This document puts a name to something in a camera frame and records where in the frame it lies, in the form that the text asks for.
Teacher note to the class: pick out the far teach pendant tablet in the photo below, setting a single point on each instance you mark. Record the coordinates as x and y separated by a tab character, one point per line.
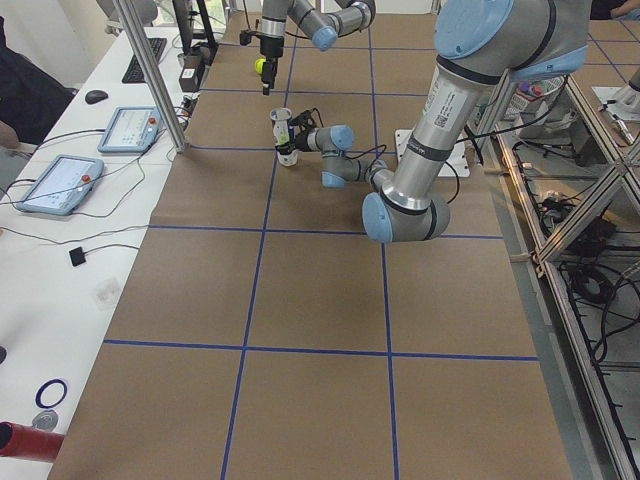
131	130

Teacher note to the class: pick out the clear tennis ball can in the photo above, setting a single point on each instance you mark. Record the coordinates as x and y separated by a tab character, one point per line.
279	118

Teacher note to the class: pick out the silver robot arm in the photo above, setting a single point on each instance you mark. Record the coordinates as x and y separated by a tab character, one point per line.
476	43
323	29

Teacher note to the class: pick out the yellow Wilson tennis ball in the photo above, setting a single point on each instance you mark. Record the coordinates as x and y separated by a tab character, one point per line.
259	65

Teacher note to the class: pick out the black computer mouse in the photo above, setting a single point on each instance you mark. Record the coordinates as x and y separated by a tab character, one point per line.
93	97

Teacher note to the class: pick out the aluminium frame post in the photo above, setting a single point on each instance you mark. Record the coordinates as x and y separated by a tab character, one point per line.
138	40

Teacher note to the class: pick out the red cylinder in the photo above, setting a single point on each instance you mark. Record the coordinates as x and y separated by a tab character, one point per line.
28	443

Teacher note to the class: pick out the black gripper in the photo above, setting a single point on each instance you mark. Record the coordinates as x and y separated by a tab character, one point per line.
270	48
301	139

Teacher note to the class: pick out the black box with label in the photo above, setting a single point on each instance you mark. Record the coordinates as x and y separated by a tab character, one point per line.
194	66

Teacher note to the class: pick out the near teach pendant tablet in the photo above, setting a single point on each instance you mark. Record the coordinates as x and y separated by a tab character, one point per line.
62	186

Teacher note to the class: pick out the small black square pad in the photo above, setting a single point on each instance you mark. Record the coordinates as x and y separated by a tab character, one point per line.
77	256

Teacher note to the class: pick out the black monitor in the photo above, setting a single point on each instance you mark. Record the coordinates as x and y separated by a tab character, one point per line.
185	19

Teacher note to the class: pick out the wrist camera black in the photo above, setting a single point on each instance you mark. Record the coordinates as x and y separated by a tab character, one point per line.
310	119
246	36

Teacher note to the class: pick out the teach pendant tablet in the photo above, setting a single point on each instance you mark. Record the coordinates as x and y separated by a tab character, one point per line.
62	186
131	130

